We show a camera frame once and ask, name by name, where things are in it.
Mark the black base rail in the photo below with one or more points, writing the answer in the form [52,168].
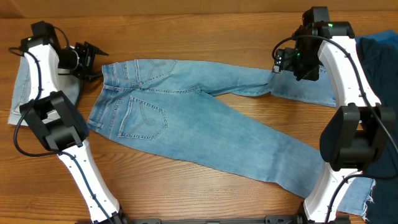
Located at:
[211,221]

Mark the medium blue denim jeans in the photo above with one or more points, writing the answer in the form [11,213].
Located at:
[171,108]

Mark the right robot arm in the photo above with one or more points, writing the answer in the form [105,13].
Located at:
[357,134]

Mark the folded light blue jeans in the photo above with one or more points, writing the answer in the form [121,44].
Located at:
[22,88]

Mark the dark navy garment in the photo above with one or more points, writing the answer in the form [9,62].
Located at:
[378,56]

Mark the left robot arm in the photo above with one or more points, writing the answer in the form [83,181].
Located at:
[55,120]

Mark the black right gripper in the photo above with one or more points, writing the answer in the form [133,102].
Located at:
[282,61]

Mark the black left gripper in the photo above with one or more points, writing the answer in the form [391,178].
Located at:
[86,58]

